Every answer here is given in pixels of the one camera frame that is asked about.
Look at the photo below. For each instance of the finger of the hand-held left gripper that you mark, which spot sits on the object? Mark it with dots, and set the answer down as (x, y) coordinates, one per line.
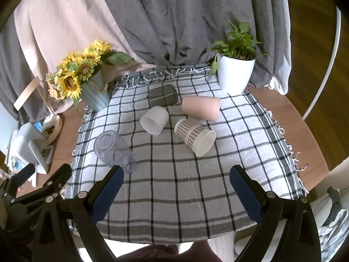
(62, 173)
(26, 173)

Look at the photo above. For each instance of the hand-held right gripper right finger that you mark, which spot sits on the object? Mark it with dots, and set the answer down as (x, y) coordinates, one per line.
(246, 196)

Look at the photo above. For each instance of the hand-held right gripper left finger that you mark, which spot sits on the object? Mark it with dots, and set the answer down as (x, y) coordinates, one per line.
(107, 196)

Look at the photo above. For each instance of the checkered paper cup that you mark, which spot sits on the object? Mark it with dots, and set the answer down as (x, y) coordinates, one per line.
(195, 136)

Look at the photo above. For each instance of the clear plastic cup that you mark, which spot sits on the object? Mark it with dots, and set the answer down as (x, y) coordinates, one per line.
(113, 150)

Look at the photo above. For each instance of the frosted white cup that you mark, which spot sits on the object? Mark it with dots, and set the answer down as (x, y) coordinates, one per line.
(154, 120)

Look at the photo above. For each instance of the pink cup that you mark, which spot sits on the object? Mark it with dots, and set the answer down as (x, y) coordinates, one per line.
(200, 108)

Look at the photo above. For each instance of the dark grey transparent cup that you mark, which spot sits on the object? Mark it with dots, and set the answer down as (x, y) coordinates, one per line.
(162, 95)

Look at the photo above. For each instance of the white desk appliance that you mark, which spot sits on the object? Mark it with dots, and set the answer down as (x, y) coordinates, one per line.
(30, 144)

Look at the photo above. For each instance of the round wooden box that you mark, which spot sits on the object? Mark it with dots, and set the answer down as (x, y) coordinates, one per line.
(56, 128)

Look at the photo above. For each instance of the black white checkered tablecloth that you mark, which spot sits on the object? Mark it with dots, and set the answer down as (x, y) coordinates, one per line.
(177, 185)

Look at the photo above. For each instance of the wooden strip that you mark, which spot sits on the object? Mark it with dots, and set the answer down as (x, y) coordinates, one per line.
(26, 94)

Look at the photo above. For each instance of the teal ribbed flower pot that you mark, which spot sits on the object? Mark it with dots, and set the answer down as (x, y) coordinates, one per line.
(95, 95)

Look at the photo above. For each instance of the crumpled grey clothing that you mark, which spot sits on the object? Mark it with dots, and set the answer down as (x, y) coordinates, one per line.
(335, 223)

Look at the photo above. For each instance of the sunflower bouquet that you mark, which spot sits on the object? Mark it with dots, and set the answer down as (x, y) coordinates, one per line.
(77, 68)

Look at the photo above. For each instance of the white ribbed plant pot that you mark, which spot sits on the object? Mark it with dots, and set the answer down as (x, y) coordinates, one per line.
(235, 73)

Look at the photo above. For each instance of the white curtain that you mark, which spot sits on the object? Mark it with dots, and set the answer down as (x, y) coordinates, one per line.
(283, 60)

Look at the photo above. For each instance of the pink cloth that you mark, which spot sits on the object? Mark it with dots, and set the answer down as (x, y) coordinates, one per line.
(68, 27)

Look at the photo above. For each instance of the green leafy plant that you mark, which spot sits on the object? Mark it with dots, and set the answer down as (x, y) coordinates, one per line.
(240, 43)

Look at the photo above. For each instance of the white curved pole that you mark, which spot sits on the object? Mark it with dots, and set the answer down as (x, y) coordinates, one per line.
(331, 49)

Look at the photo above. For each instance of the grey curtain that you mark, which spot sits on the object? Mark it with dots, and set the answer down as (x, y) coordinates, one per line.
(177, 19)

